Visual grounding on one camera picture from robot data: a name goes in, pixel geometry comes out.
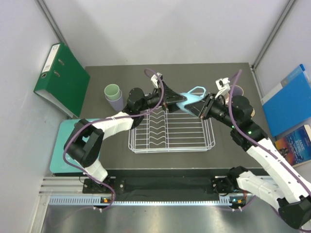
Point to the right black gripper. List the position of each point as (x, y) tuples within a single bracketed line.
[(202, 108)]

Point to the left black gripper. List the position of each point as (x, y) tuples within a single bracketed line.
[(170, 96)]

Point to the blue mug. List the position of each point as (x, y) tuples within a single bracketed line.
[(190, 98)]

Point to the white wire dish rack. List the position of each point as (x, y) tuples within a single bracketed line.
[(161, 131)]

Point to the pink mug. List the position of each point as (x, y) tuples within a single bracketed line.
[(238, 91)]

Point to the purple cup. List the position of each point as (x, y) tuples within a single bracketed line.
[(118, 104)]

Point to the cream mug black handle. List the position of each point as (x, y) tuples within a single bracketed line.
[(253, 113)]

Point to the green cup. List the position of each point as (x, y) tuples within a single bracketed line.
[(112, 92)]

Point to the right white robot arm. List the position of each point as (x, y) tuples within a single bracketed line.
[(290, 196)]

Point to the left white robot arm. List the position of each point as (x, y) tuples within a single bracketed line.
[(85, 141)]

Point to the blue folder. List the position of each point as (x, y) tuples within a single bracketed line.
[(288, 103)]

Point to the Jane Eyre book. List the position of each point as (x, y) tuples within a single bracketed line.
[(296, 146)]

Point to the teal cutting board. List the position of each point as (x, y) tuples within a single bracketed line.
[(58, 165)]

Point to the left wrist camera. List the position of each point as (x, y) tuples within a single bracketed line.
[(155, 81)]

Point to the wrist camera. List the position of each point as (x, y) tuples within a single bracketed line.
[(223, 86), (155, 81)]

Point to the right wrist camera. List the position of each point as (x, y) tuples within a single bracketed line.
[(223, 86)]

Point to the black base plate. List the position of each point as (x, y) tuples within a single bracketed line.
[(172, 184)]

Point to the green ring binder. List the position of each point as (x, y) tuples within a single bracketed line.
[(63, 81)]

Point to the aluminium rail frame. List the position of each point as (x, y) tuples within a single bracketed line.
[(151, 201)]

